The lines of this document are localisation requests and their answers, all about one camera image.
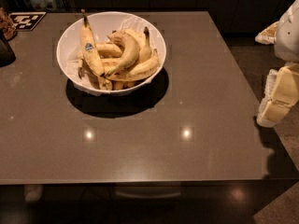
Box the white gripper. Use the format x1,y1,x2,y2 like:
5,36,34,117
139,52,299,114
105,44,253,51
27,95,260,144
255,21,299,128

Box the curved yellow banana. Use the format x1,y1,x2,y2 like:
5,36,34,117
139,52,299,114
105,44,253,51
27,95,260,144
107,31,139,77

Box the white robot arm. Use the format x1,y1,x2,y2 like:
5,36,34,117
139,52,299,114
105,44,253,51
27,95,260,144
255,0,299,128

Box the long banana at bowl front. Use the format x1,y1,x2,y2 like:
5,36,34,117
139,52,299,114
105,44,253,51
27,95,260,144
108,49,160,82

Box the small banana at bowl bottom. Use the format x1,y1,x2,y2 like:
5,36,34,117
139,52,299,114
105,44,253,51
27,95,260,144
97,77,113,91

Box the banana lying behind sticker banana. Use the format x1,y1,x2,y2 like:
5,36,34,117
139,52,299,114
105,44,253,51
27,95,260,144
77,42,124,60

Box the white bowl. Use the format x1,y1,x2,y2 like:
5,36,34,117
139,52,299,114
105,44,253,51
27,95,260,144
56,12,166,96

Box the banana with blue sticker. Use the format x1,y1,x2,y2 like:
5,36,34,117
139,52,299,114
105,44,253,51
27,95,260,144
79,9,105,77

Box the black white marker tag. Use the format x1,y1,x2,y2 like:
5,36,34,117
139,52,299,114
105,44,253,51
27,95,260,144
9,12,46,31

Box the dark round object at left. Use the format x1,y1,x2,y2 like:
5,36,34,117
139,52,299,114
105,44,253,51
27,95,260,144
0,31,16,66

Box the patterned jar at left edge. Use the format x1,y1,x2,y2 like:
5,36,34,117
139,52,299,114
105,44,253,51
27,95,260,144
0,7,17,40

